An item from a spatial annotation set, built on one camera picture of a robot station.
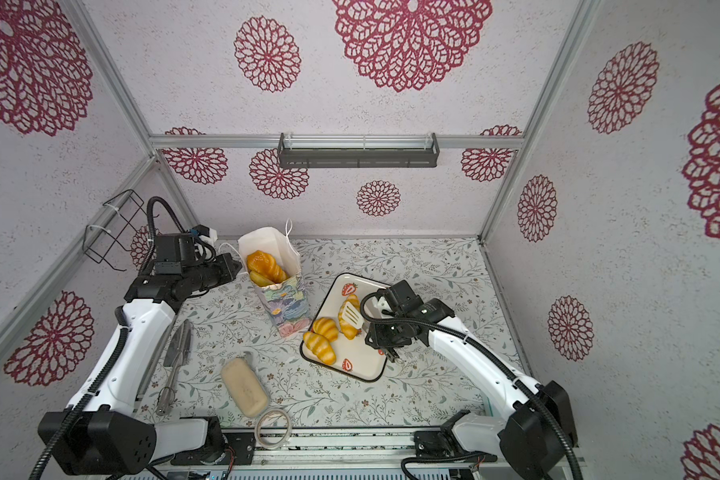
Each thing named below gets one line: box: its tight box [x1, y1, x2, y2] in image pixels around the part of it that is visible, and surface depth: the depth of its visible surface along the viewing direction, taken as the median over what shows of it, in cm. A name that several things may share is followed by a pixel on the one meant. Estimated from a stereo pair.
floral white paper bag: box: [238, 219, 311, 337], surface depth 87 cm
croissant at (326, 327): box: [312, 317, 339, 342], surface depth 92 cm
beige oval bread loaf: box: [221, 357, 268, 418], surface depth 82 cm
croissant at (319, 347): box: [302, 331, 337, 365], surface depth 89 cm
